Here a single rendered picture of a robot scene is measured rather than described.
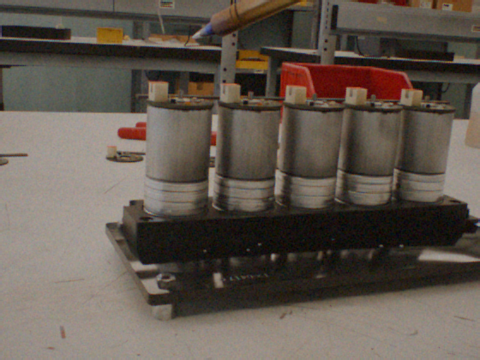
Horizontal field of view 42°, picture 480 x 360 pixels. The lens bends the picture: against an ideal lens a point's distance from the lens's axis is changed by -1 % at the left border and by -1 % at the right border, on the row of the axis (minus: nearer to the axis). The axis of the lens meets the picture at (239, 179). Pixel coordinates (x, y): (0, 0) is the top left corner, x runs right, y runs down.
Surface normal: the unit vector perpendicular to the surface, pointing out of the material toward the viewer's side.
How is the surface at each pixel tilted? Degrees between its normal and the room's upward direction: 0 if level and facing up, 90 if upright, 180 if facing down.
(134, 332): 0
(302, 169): 90
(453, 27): 90
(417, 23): 90
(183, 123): 90
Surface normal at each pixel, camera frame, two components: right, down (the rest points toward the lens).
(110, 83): 0.33, 0.24
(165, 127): -0.34, 0.20
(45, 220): 0.07, -0.97
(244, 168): -0.09, 0.22
